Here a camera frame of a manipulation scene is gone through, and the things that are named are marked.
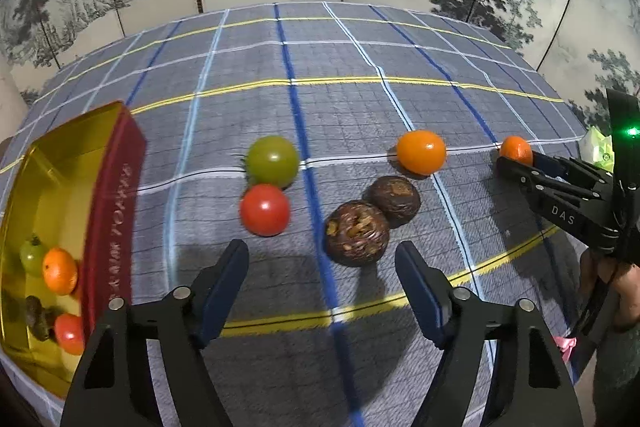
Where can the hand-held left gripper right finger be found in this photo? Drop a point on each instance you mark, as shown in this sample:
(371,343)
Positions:
(417,287)

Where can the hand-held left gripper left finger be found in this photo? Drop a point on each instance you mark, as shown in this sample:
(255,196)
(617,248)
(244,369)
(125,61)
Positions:
(225,287)

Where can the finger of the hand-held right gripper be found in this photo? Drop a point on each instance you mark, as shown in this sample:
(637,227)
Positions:
(547,164)
(555,207)

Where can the cracked brown passion fruit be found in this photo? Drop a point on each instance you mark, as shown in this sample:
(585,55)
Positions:
(357,234)

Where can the red tomato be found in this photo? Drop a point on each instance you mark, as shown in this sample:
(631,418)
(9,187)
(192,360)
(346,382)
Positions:
(265,210)

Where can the wrinkled brown passion fruit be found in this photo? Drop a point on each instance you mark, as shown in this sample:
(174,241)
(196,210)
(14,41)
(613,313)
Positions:
(395,199)

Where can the smooth orange tangerine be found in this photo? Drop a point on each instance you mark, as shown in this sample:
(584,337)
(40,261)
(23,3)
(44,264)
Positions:
(421,152)

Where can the red and gold tin box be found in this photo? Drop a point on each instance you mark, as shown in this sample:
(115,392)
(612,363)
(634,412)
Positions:
(115,217)

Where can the small green tomato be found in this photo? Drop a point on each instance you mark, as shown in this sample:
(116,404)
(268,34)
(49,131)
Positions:
(272,161)

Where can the orange-red tomato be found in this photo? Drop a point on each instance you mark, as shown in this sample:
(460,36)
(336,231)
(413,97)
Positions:
(70,334)

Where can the smooth brown passion fruit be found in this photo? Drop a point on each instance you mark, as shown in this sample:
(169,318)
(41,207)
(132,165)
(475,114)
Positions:
(37,319)

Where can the large green tomato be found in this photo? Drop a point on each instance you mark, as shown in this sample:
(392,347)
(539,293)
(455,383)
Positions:
(31,257)

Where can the person's right hand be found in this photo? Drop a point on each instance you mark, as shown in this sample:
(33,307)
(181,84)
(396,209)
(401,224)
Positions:
(630,297)

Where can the green packet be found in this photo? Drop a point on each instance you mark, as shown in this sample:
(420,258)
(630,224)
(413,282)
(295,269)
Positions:
(597,147)

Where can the blue plaid tablecloth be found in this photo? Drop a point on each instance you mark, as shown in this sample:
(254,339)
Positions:
(325,107)

